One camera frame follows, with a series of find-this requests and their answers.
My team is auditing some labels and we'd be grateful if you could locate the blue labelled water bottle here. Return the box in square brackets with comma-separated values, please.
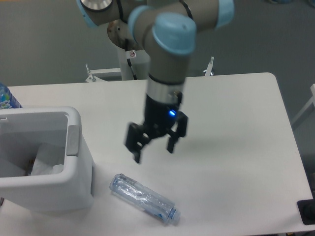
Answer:
[0, 83, 22, 109]

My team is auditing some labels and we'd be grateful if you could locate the crushed clear plastic bottle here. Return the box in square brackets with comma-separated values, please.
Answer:
[109, 174, 181, 225]

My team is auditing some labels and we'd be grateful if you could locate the white pedestal base frame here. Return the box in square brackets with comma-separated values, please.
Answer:
[85, 56, 215, 83]

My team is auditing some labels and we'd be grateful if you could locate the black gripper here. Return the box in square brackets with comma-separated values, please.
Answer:
[125, 95, 189, 164]

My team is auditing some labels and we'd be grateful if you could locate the white plastic trash can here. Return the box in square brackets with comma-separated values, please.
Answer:
[0, 107, 95, 211]

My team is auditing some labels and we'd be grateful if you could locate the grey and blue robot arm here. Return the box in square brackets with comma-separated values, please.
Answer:
[77, 0, 235, 163]

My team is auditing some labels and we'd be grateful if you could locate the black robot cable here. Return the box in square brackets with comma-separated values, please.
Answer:
[124, 38, 138, 80]

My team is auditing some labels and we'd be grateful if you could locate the white furniture frame at right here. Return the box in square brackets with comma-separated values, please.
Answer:
[291, 84, 315, 130]

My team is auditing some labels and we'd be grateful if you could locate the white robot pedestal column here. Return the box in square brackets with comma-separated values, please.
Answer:
[106, 19, 152, 81]

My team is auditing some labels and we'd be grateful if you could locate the black device at table edge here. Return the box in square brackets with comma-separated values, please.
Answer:
[297, 199, 315, 225]

